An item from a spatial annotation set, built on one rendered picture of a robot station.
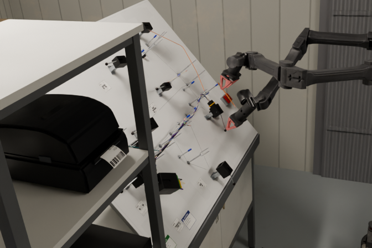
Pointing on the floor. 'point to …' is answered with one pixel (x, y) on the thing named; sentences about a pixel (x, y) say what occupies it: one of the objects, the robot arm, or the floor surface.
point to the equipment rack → (31, 85)
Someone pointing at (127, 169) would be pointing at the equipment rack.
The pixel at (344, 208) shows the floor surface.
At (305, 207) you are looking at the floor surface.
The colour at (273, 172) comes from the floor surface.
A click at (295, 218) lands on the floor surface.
